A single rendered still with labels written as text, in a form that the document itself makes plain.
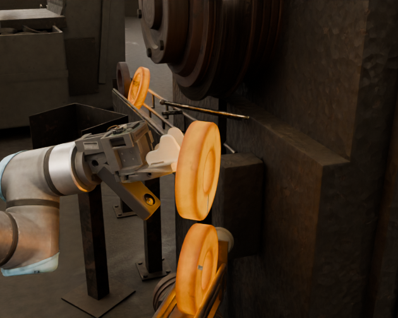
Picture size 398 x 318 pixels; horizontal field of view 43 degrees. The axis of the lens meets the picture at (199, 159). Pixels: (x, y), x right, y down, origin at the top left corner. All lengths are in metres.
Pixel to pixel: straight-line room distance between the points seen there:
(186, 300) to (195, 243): 0.09
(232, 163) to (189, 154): 0.37
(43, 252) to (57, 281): 1.27
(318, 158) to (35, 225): 0.51
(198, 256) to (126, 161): 0.19
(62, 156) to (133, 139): 0.13
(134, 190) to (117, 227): 1.63
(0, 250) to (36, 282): 1.34
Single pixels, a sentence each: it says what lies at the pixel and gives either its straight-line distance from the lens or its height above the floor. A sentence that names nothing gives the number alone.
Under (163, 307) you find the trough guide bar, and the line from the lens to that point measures 0.84.
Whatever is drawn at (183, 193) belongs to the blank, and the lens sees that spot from 0.73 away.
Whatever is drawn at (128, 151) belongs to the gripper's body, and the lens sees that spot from 0.80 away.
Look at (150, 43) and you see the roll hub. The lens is 1.26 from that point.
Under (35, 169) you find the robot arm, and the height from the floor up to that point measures 0.88.
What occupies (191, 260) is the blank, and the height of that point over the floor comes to 0.76.
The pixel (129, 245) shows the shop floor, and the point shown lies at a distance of 2.32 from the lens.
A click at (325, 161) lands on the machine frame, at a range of 0.93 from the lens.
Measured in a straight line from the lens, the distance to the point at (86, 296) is 2.03.
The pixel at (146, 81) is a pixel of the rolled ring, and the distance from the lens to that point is 2.09.
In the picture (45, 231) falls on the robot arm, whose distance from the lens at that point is 0.88.
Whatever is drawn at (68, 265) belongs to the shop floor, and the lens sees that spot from 2.23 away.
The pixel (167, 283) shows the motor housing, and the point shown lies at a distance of 1.18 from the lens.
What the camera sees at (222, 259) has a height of 0.68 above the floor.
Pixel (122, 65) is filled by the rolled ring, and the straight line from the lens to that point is 2.31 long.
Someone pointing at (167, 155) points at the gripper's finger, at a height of 0.93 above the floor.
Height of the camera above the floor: 1.21
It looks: 22 degrees down
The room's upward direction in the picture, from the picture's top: straight up
